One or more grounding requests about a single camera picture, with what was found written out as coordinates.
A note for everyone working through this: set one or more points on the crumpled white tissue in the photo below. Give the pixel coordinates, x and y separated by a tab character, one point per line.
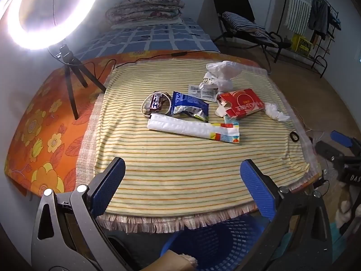
275	113

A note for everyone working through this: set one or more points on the light blue small box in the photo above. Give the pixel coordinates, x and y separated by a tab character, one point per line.
231	122

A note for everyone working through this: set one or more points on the black tripod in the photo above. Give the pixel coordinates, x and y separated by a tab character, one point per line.
71	90

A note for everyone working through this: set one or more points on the yellow striped blanket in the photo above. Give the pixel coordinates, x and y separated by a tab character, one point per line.
169	161

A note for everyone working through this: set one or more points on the folded floral quilt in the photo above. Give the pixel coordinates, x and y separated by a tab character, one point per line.
143	10

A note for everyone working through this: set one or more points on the white plastic bag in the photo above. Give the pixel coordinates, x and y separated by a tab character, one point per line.
222	73

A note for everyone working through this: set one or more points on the striped chair cushion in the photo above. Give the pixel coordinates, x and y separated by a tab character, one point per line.
242	24

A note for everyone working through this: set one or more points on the blue checked bed sheet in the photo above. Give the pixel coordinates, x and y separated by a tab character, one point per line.
146	38

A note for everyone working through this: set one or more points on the long white colourful packet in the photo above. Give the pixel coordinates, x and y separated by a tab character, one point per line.
180	125

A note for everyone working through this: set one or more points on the white striped hanging cloth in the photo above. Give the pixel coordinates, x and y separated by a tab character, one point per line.
300	5

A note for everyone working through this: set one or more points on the blue snack packet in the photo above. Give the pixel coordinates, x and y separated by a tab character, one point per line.
183	104

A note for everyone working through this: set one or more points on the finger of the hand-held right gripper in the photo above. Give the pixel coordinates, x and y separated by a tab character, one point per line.
341	139
324	149

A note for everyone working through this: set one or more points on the yellow plastic crate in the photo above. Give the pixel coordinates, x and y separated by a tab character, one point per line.
301	45

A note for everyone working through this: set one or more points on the blue plastic basket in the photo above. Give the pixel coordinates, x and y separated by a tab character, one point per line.
214	248

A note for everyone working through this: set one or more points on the teal cloth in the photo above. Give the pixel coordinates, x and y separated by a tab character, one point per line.
338	233

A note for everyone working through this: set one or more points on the silver printed packet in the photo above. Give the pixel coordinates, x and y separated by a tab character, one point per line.
201	91

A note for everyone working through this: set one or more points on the black clothes rack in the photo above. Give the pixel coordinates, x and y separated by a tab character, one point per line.
321	59

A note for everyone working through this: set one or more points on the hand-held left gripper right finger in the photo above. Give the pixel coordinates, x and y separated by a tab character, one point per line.
258	189

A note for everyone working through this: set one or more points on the red cardboard box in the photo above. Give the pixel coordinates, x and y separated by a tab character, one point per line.
245	101

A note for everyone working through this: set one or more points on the blue hanging garment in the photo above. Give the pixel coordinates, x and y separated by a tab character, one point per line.
336	21

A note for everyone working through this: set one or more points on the brown cardboard piece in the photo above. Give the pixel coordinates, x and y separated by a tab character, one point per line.
169	262

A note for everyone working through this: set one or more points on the dark hanging jacket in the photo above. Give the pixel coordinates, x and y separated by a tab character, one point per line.
318	17

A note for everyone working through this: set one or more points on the black folding chair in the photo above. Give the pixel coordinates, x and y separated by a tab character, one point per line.
234	2

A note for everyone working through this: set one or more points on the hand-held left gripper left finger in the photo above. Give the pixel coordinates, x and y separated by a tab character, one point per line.
108	186

